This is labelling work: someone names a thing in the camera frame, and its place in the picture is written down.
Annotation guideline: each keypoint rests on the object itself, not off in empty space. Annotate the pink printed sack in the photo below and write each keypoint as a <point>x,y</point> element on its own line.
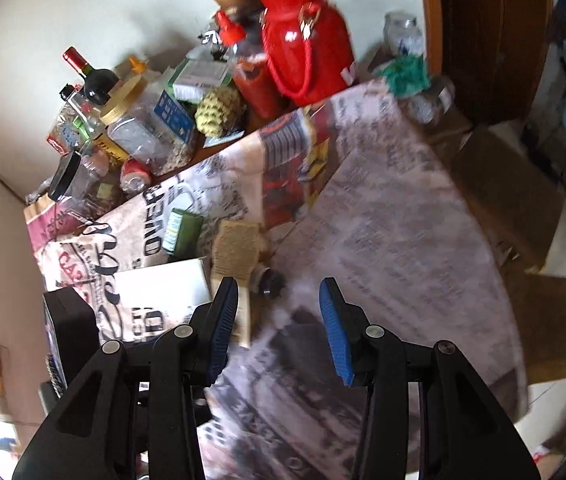
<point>58,225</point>

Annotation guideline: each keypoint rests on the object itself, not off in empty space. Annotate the tan scouring pad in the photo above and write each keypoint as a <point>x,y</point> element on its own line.
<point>235,255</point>

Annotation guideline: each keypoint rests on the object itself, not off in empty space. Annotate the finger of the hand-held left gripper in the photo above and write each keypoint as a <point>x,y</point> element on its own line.
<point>73,330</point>

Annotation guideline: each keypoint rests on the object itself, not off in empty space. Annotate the wooden stool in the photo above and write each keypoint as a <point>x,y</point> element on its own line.
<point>548,325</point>

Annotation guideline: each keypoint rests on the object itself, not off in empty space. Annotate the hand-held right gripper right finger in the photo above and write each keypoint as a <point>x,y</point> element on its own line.
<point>335,335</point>

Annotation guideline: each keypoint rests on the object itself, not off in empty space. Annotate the dark wine bottle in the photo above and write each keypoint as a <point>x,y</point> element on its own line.
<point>95,80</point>

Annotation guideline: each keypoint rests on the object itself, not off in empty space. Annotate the table with printed tablecloth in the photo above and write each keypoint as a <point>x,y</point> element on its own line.
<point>388,220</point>

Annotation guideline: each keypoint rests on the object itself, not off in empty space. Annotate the clear glass jar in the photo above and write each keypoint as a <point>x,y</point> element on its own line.
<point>403,32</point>

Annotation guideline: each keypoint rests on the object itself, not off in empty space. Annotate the yellow green spiky fruit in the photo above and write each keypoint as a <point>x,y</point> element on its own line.
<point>218,112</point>

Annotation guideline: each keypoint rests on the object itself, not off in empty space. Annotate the squeeze bottle yellow cap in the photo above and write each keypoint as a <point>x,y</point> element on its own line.
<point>140,67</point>

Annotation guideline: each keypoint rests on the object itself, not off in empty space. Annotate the clear bottle black cap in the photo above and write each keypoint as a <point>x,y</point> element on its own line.
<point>83,115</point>

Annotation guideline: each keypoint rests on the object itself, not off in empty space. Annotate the brown cardboard box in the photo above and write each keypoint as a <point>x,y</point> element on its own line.
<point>508,195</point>

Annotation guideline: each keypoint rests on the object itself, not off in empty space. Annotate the clear jar black lid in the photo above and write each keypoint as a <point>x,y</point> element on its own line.
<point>80,185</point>

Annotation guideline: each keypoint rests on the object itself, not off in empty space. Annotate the small green box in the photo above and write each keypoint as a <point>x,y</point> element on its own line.
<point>183,232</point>

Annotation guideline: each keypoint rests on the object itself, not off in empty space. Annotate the red thermos flask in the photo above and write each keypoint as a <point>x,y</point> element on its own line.
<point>308,35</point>

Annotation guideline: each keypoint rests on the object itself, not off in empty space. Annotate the red sauce bottle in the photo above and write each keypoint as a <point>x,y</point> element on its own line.
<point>250,75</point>

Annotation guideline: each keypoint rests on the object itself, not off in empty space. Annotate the thin wooden stick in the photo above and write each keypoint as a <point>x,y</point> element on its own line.
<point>3,182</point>

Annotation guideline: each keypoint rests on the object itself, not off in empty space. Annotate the white flat box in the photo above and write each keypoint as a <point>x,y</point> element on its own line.
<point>163,295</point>

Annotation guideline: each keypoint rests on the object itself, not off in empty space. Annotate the plastic jar yellow lid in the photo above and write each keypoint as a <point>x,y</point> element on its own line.
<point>148,130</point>

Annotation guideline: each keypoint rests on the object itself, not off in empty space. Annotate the dark wooden door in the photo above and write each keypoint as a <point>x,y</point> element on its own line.
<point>488,35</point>

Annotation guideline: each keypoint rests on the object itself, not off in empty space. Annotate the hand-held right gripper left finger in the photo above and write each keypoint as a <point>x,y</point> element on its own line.
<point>223,330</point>

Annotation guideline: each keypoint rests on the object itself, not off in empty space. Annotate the red white can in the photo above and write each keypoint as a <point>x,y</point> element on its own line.
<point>135,175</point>

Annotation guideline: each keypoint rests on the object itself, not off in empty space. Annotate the white green carton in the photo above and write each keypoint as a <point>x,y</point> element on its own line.
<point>200,80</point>

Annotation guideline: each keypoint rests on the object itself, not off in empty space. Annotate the dark green bottle black cap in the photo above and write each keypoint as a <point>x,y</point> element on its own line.
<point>272,282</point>

